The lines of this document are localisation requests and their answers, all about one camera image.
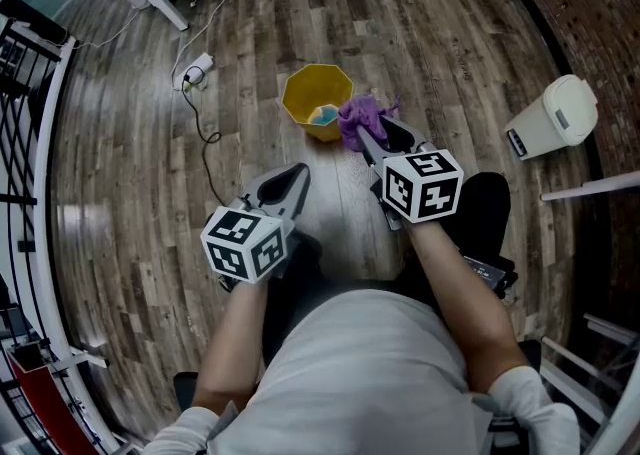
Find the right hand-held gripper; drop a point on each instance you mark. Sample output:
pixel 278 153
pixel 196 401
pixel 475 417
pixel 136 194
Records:
pixel 425 188

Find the purple cloth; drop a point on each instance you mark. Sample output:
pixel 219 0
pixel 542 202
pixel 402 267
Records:
pixel 365 115

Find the yellow plastic bucket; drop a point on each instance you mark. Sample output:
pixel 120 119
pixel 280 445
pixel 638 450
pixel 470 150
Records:
pixel 310 88

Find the white power strip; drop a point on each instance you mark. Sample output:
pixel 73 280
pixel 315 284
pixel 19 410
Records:
pixel 200 65

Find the black metal railing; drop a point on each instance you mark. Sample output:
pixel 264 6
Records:
pixel 20 143

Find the blue crumpled wad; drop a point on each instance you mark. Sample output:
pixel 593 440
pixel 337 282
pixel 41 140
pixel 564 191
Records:
pixel 324 115

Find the person's white shirt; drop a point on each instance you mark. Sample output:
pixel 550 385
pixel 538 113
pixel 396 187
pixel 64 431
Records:
pixel 360 373

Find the black smartphone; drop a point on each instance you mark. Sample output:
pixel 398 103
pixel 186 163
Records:
pixel 487 273

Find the person's right leg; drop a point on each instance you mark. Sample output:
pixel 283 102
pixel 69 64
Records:
pixel 485 213

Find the person's right forearm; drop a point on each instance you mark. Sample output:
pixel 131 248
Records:
pixel 460 303

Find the tall black column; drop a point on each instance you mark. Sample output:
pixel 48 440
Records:
pixel 30 18

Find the white metal frame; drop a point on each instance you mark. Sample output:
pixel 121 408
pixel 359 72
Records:
pixel 82 357

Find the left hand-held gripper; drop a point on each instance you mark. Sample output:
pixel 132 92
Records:
pixel 240 248

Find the cream pedal bin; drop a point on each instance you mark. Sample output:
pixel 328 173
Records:
pixel 565 113

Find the person's left forearm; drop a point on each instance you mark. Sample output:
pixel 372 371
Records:
pixel 235 333

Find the red board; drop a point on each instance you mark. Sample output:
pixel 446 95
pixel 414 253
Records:
pixel 45 408

